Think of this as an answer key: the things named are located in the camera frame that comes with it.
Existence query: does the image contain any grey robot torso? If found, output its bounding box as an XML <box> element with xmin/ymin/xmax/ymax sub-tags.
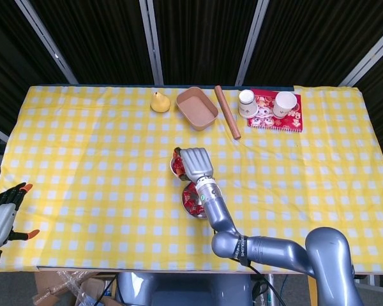
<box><xmin>116</xmin><ymin>272</ymin><xmax>253</xmax><ymax>306</ymax></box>

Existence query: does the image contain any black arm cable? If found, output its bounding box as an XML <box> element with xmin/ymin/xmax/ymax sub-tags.
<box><xmin>245</xmin><ymin>263</ymin><xmax>275</xmax><ymax>306</ymax></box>

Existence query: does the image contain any black strap with white text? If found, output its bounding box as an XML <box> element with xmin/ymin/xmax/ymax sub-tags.
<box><xmin>232</xmin><ymin>234</ymin><xmax>252</xmax><ymax>268</ymax></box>

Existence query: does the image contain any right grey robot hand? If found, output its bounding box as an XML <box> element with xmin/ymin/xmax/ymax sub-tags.
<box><xmin>174</xmin><ymin>146</ymin><xmax>215</xmax><ymax>185</ymax></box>

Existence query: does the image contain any red spiral notebook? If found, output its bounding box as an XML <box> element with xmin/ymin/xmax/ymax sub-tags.
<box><xmin>247</xmin><ymin>89</ymin><xmax>304</xmax><ymax>134</ymax></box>

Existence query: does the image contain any yellow white checkered tablecloth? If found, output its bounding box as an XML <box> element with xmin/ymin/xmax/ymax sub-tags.
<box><xmin>0</xmin><ymin>84</ymin><xmax>383</xmax><ymax>273</ymax></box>

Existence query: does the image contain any round metal plate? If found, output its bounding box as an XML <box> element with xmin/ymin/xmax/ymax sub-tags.
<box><xmin>182</xmin><ymin>182</ymin><xmax>209</xmax><ymax>220</ymax></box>

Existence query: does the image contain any black pleated curtain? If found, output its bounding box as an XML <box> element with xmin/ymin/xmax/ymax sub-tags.
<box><xmin>0</xmin><ymin>0</ymin><xmax>383</xmax><ymax>192</ymax></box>

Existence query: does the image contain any yellow pear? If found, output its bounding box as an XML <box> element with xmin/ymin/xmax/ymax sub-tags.
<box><xmin>150</xmin><ymin>91</ymin><xmax>171</xmax><ymax>113</ymax></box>

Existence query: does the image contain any brown paper food tray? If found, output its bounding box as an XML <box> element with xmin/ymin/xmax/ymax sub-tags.
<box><xmin>176</xmin><ymin>86</ymin><xmax>219</xmax><ymax>132</ymax></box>

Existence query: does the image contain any wooden rolling pin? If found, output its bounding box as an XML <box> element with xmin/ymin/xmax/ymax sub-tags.
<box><xmin>214</xmin><ymin>85</ymin><xmax>243</xmax><ymax>140</ymax></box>

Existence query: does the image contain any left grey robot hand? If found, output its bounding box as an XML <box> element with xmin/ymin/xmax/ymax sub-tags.
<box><xmin>0</xmin><ymin>181</ymin><xmax>41</xmax><ymax>249</ymax></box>

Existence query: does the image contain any inverted white paper cup stack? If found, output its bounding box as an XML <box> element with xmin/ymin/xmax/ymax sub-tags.
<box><xmin>237</xmin><ymin>89</ymin><xmax>259</xmax><ymax>119</ymax></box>

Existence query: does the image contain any white paper cup blue logo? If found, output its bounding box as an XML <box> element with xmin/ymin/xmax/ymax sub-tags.
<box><xmin>272</xmin><ymin>91</ymin><xmax>298</xmax><ymax>118</ymax></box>
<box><xmin>169</xmin><ymin>155</ymin><xmax>188</xmax><ymax>180</ymax></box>

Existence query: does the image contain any brown cardboard box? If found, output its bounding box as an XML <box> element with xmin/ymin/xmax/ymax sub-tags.
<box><xmin>31</xmin><ymin>270</ymin><xmax>117</xmax><ymax>306</ymax></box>

